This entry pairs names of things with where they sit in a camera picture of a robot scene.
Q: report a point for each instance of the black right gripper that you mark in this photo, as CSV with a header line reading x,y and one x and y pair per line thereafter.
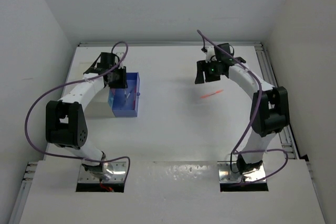
x,y
202,66

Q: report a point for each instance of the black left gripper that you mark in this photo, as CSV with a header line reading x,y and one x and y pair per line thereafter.
x,y
122,82

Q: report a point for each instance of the blue transparent drawer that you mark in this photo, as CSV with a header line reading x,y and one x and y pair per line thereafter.
x,y
124,102

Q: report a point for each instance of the orange gel pen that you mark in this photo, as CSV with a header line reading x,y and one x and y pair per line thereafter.
x,y
211,94

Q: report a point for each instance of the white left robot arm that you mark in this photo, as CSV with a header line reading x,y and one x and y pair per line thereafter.
x,y
65,119

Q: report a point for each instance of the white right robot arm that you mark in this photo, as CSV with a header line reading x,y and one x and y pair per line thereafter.
x,y
269,104

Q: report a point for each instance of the white drawer cabinet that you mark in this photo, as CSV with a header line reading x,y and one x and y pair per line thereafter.
x,y
99,106

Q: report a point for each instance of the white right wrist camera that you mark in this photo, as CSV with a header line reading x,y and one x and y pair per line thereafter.
x,y
210,53

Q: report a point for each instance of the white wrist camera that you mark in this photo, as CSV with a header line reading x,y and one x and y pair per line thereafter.
x,y
120,56
210,53

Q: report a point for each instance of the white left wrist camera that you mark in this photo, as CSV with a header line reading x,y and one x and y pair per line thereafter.
x,y
120,56

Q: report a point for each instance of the aluminium frame rail back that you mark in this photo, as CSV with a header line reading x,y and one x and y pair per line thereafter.
x,y
166,43

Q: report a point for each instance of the aluminium frame rail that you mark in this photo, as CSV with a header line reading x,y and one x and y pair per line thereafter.
x,y
286,136
23,193
166,43

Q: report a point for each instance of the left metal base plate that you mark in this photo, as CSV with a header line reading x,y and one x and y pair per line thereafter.
x,y
112,172

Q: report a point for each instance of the metal base plate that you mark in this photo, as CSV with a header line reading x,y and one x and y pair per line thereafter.
x,y
112,172
229,174

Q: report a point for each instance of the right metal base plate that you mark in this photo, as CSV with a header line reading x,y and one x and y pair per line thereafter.
x,y
229,174

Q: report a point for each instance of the aluminium frame rail right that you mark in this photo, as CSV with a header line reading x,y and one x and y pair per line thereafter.
x,y
286,136

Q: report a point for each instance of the aluminium frame rail left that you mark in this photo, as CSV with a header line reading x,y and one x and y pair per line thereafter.
x,y
23,193

